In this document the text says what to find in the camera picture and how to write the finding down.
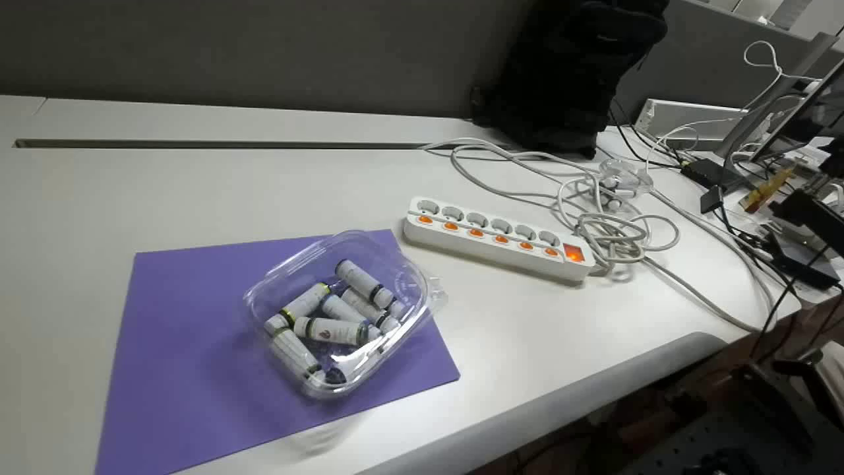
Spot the white six-switch power strip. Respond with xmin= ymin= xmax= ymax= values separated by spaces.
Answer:
xmin=401 ymin=192 xmax=600 ymax=286

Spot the clear plastic clamshell container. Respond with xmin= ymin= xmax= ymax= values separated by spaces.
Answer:
xmin=243 ymin=229 xmax=435 ymax=405

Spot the short white cylindrical battery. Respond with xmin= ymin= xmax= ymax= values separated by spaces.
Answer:
xmin=262 ymin=311 xmax=293 ymax=339

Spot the purple rectangular mat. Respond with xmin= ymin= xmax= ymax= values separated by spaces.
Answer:
xmin=92 ymin=228 xmax=464 ymax=475

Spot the black power adapter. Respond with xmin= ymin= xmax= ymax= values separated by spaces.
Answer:
xmin=680 ymin=153 xmax=752 ymax=215

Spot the silver rectangular box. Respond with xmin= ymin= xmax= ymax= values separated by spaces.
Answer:
xmin=634 ymin=95 xmax=752 ymax=150

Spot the yellow brown tool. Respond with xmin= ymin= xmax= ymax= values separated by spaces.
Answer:
xmin=738 ymin=163 xmax=802 ymax=215

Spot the flat black device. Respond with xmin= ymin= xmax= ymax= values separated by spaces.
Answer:
xmin=758 ymin=223 xmax=844 ymax=294

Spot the silver metal stand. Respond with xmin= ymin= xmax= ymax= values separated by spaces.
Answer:
xmin=717 ymin=29 xmax=844 ymax=167

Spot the black boxy device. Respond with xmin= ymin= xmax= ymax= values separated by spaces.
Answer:
xmin=774 ymin=187 xmax=844 ymax=260

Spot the black stand under table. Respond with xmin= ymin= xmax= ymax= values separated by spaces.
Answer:
xmin=727 ymin=342 xmax=844 ymax=463

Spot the tangled grey power cord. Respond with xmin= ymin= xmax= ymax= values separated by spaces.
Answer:
xmin=426 ymin=141 xmax=684 ymax=286

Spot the long grey cable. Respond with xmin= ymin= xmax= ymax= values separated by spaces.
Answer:
xmin=645 ymin=186 xmax=778 ymax=336

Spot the white looped wire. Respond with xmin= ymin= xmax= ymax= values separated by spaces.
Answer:
xmin=741 ymin=38 xmax=791 ymax=100

